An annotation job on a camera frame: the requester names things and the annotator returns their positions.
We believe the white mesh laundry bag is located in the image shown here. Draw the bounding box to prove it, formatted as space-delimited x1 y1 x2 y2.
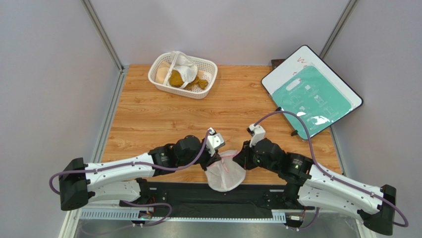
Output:
205 150 246 192

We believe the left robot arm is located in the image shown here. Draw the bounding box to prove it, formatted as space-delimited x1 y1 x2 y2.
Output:
56 132 225 211

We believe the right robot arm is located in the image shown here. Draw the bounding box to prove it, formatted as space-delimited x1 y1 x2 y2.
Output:
233 138 397 236

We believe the white bra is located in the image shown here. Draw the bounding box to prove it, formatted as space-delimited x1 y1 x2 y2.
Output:
163 51 198 89

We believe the peach bra pad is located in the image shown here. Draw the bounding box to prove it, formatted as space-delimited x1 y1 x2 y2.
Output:
155 61 170 84

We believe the mustard brown cloth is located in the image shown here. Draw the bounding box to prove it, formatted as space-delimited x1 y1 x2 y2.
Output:
168 70 209 91

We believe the teal instruction sheet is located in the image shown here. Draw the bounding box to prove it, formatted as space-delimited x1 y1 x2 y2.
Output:
271 65 354 137

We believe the white plastic basket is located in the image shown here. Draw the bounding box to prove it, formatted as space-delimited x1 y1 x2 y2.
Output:
148 52 218 99

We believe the dark brown object behind board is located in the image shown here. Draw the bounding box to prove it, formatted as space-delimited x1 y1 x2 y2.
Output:
270 59 285 70

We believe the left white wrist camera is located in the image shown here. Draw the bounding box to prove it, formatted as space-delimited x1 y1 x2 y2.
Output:
206 127 225 156

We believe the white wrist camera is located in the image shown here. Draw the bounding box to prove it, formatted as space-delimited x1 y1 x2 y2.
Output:
247 124 265 147
206 127 225 156

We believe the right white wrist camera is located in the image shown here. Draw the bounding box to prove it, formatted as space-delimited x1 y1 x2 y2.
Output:
247 124 265 147

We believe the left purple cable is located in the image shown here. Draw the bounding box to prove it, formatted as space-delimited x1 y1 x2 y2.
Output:
49 128 215 229

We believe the purple cable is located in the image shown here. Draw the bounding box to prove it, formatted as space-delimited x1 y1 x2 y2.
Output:
248 110 410 231
49 128 215 229

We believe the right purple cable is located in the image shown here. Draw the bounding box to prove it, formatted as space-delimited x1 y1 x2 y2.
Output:
248 110 410 231

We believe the white board black frame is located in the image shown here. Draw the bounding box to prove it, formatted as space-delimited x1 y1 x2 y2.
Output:
261 45 363 140

